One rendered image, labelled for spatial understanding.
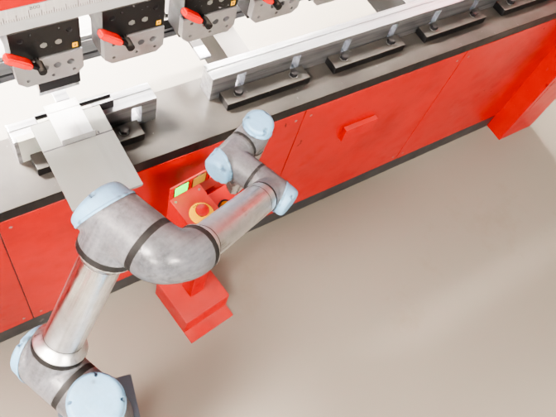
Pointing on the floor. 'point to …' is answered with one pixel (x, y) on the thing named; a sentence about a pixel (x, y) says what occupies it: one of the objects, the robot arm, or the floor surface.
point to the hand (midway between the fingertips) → (235, 192)
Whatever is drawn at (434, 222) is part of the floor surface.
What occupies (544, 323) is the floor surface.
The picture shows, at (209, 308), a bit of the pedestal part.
